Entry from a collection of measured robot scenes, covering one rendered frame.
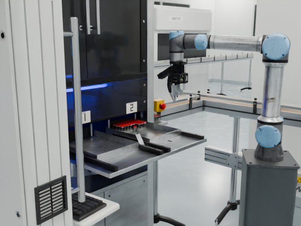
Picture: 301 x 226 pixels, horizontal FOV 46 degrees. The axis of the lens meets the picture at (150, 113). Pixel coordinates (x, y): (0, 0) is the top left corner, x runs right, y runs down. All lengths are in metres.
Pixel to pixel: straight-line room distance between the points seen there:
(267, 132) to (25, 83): 1.16
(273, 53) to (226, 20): 9.30
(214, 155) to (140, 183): 0.86
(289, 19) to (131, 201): 1.89
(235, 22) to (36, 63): 9.98
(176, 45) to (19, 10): 1.03
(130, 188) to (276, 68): 1.08
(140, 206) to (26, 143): 1.38
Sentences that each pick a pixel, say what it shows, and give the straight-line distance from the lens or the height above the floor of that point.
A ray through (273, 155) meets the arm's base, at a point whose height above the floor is 0.82.
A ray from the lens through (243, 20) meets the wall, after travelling 10.73.
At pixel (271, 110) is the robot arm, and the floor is 1.08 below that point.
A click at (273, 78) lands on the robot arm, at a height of 1.23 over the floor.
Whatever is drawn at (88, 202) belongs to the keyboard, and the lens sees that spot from 1.37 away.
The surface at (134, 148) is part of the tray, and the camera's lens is 1.74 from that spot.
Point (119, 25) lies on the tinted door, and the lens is 1.97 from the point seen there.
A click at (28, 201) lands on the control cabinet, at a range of 1.10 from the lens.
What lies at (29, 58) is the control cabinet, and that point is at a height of 1.37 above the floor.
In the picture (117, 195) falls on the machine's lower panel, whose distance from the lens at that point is 2.13.
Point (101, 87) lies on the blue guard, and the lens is 1.89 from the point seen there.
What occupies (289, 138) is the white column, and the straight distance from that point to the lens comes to 3.22.
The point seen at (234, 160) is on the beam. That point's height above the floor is 0.50.
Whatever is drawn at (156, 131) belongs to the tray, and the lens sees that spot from 2.08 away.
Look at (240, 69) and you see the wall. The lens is 10.77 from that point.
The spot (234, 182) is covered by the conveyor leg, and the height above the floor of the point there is 0.31.
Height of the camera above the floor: 1.43
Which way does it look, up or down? 12 degrees down
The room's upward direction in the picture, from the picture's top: straight up
